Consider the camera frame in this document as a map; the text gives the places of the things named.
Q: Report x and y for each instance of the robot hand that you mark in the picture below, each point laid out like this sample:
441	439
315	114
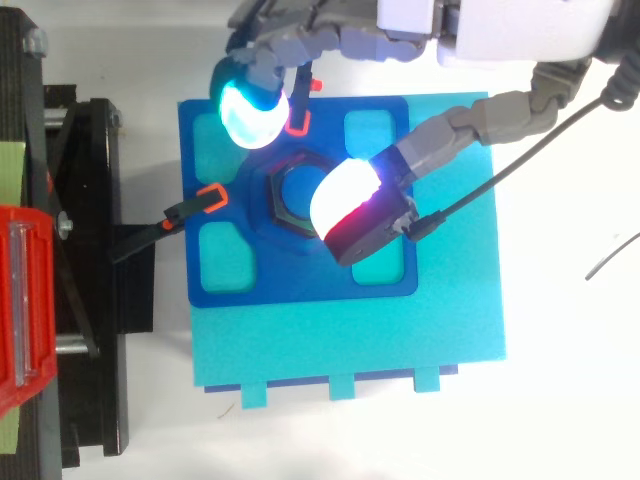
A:
510	30

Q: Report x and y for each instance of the large black hex nut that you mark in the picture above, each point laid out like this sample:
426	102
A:
276	200

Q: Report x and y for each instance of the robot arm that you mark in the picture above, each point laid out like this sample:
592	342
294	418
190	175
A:
625	22

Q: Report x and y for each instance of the blue plate with square hollows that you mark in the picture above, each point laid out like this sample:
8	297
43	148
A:
300	280

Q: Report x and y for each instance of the large turquoise plate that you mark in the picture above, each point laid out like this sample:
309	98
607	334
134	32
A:
350	340

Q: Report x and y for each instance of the small black-and-orange clip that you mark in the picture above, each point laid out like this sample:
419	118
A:
150	235
300	107

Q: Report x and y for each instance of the black stand with green tape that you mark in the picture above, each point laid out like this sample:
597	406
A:
95	200

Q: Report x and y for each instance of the red bin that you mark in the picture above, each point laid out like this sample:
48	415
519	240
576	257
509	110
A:
35	300

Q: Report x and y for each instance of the blue bolt post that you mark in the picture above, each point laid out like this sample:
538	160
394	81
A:
297	195

